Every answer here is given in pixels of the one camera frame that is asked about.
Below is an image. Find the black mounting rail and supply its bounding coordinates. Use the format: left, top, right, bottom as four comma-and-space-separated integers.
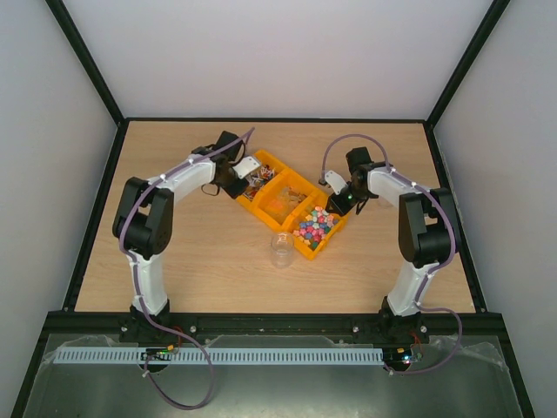
43, 311, 506, 345

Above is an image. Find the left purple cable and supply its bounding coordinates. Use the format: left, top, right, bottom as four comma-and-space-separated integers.
117, 126, 258, 410

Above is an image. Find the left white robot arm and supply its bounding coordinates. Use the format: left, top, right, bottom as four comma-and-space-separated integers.
112, 129, 260, 344

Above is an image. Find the yellow bin with star candies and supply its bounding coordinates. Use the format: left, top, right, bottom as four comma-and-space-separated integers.
282, 192, 348, 260

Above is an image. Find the yellow bin with lollipops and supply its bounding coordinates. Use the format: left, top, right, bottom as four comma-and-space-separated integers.
237, 150, 288, 216

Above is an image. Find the clear glass jar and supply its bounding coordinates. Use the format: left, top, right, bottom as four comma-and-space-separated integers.
270, 232, 295, 268

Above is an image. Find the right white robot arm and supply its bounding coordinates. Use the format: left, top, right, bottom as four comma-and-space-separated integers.
319, 147, 460, 341

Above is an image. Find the grey slotted cable duct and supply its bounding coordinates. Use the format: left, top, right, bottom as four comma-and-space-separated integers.
53, 347, 384, 366

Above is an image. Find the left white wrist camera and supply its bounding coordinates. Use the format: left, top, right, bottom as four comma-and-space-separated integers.
232, 156, 261, 179

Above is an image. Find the clear glass jar lid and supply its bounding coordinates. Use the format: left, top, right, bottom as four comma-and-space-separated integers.
377, 197, 393, 208

